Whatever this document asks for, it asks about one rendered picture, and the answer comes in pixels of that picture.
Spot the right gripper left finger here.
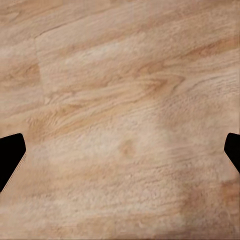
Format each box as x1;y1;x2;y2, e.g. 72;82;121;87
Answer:
0;133;26;193

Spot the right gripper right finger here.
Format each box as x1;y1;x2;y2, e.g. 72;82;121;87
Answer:
224;133;240;173

